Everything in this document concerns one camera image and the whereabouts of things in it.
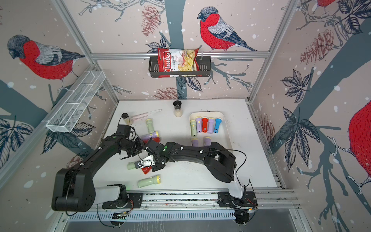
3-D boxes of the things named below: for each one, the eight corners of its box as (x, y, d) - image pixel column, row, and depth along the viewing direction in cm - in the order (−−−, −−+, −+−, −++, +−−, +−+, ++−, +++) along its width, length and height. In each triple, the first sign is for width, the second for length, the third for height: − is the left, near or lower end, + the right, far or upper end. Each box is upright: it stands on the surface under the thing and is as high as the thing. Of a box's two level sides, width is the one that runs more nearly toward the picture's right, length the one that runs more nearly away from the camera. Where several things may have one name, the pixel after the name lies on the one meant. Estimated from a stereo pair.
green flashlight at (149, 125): (148, 133, 102) (147, 131, 100) (146, 121, 109) (145, 119, 107) (154, 132, 103) (153, 130, 101) (151, 120, 110) (151, 118, 108)
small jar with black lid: (125, 125, 108) (120, 117, 100) (127, 121, 110) (122, 112, 103) (132, 125, 108) (128, 117, 100) (133, 121, 110) (129, 112, 103)
